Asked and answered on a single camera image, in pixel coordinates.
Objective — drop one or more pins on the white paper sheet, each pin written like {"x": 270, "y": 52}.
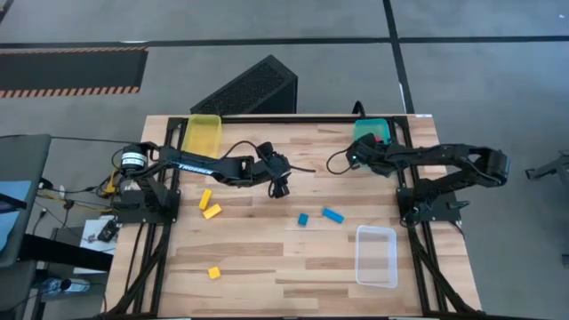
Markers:
{"x": 91, "y": 229}

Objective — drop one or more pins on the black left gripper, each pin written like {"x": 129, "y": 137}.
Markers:
{"x": 263, "y": 171}

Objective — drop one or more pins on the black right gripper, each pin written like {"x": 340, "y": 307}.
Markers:
{"x": 378, "y": 160}

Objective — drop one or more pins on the small black device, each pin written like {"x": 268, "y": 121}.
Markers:
{"x": 108, "y": 231}

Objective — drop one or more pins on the green translucent plastic bin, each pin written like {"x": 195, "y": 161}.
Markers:
{"x": 371, "y": 126}

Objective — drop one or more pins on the black hazard striped floor mat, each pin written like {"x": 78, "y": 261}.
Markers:
{"x": 71, "y": 71}

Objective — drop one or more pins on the black perforated box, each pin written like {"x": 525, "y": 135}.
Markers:
{"x": 249, "y": 86}

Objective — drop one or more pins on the clear water bottle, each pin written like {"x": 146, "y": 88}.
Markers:
{"x": 66, "y": 285}

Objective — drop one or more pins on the black table frame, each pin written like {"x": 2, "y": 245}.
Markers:
{"x": 289, "y": 120}

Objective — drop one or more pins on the grey stand leg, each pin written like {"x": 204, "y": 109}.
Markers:
{"x": 553, "y": 168}

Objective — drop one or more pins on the small yellow block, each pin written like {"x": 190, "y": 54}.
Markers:
{"x": 214, "y": 272}

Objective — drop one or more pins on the light blue panel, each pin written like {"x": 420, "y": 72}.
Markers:
{"x": 11, "y": 222}

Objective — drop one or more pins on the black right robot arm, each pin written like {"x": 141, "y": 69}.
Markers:
{"x": 444, "y": 155}

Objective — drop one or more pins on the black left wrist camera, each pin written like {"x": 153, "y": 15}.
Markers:
{"x": 266, "y": 149}

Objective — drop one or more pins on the black beam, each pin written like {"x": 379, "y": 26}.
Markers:
{"x": 62, "y": 252}

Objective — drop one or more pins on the long yellow block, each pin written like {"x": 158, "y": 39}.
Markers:
{"x": 205, "y": 199}

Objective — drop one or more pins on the small blue block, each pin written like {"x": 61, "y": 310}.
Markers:
{"x": 303, "y": 219}

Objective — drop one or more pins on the clear plastic bin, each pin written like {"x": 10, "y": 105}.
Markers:
{"x": 375, "y": 258}

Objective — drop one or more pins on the long blue block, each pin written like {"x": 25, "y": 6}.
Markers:
{"x": 333, "y": 215}

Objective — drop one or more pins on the white label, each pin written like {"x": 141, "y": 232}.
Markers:
{"x": 423, "y": 116}

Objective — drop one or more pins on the dark grey side desk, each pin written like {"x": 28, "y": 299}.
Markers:
{"x": 26, "y": 160}

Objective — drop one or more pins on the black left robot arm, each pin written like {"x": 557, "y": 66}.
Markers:
{"x": 195, "y": 164}

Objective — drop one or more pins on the yellow translucent plastic bin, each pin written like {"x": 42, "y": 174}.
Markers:
{"x": 202, "y": 135}

